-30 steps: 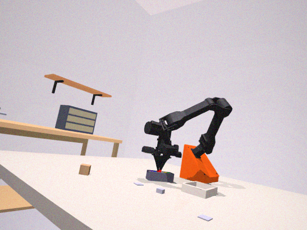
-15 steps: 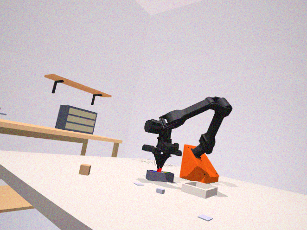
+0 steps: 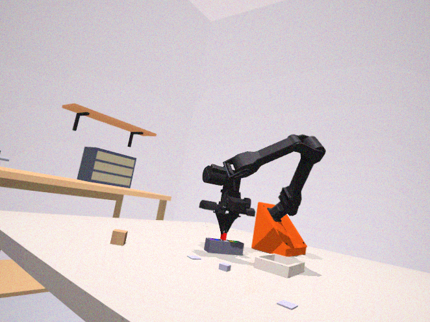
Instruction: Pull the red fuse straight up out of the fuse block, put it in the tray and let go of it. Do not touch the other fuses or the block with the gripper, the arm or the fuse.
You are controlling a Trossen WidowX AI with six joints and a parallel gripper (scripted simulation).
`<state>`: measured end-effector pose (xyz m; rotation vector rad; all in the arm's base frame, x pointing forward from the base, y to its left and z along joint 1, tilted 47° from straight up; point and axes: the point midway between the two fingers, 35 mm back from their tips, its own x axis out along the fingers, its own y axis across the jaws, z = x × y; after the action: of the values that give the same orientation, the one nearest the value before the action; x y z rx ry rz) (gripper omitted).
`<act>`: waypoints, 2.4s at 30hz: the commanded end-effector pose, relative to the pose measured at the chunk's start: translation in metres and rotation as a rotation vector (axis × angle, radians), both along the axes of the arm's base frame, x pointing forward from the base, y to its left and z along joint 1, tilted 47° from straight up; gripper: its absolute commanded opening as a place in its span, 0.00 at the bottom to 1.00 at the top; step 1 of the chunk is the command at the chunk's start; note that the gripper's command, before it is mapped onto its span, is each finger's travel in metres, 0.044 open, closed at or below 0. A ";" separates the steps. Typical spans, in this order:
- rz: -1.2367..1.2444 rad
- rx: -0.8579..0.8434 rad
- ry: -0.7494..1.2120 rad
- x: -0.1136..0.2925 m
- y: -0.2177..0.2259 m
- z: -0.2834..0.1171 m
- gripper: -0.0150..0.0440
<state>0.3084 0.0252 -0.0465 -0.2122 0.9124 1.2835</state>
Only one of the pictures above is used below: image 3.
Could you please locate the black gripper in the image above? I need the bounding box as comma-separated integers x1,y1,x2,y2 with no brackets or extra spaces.
199,186,256,234

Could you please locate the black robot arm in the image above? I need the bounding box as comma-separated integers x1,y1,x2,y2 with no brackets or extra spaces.
202,134,326,222

